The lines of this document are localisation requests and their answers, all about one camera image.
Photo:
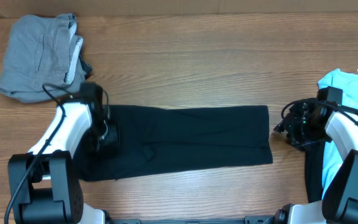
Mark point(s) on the folded grey shorts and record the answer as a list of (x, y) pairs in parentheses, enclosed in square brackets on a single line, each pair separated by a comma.
[(43, 59)]

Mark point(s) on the light blue t-shirt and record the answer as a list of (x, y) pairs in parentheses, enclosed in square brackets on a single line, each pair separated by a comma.
[(343, 130)]

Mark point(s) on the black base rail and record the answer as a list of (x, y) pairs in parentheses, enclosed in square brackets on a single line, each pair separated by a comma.
[(263, 219)]

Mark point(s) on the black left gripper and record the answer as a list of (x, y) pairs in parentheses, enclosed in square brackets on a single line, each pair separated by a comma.
[(113, 137)]

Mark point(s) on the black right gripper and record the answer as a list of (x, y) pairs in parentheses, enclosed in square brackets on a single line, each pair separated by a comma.
[(287, 126)]

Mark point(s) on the black t-shirt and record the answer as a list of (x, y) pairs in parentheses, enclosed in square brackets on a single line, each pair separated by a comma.
[(157, 141)]

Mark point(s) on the dark garment under pile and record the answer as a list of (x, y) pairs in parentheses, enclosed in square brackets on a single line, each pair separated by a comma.
[(313, 172)]

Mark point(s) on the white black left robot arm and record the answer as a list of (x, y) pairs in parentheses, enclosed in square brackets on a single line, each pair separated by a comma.
[(43, 182)]

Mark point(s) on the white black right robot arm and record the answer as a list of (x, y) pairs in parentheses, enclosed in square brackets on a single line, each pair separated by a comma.
[(319, 119)]

